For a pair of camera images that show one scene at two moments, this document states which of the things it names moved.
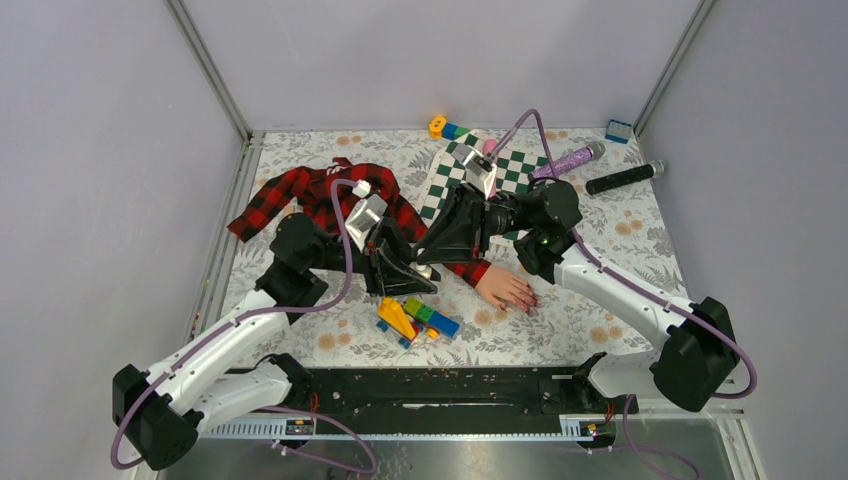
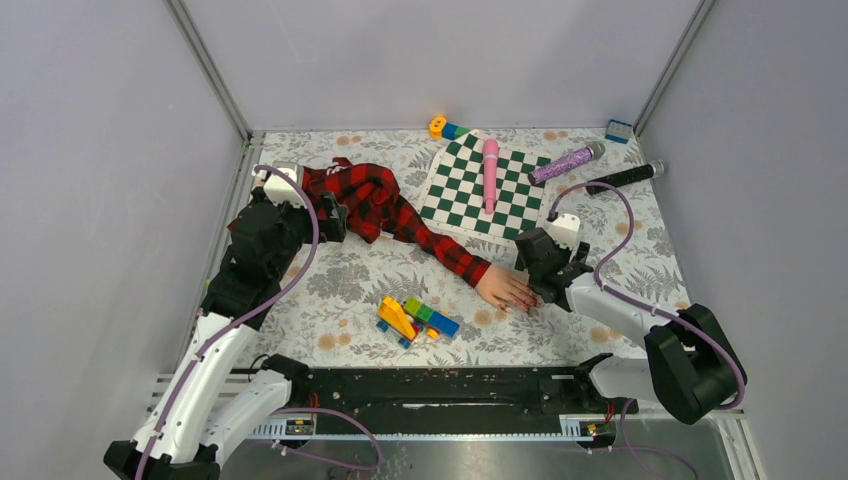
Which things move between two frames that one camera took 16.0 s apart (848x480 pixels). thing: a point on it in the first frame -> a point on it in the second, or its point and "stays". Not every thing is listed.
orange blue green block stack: x=439 y=128 stays
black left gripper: x=383 y=258 -> x=331 y=227
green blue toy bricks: x=434 y=319 stays
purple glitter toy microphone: x=590 y=153 stays
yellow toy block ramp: x=391 y=312 stays
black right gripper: x=453 y=237 -> x=581 y=254
